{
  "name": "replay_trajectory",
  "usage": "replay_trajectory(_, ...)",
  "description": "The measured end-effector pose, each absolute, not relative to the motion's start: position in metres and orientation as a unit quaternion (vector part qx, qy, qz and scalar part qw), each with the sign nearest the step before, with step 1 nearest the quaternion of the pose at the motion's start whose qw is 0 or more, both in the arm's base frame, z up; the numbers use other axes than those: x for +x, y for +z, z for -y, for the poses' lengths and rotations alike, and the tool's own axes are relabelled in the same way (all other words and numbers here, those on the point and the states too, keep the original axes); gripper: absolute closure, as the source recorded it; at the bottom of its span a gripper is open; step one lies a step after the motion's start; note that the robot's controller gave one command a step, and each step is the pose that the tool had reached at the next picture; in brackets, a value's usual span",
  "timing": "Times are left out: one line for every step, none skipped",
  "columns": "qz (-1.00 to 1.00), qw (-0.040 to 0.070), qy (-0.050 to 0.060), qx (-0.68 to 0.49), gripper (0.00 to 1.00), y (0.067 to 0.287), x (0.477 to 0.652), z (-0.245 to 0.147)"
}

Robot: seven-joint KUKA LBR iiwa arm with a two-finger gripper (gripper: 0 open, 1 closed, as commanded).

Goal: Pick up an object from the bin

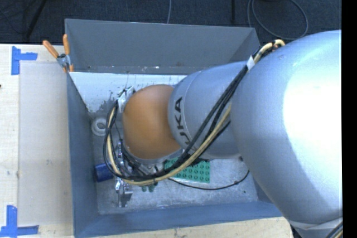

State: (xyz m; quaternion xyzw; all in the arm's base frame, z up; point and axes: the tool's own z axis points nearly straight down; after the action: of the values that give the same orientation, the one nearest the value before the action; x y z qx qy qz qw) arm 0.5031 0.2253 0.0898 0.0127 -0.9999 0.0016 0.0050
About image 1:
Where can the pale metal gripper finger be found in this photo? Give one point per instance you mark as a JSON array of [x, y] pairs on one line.
[[120, 186], [128, 194]]

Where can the blue cylinder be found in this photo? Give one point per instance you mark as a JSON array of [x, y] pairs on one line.
[[102, 172]]

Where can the green studded flat plate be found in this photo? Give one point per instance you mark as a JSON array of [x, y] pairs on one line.
[[195, 174]]

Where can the grey metal bin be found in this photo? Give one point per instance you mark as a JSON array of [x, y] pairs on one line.
[[156, 47]]

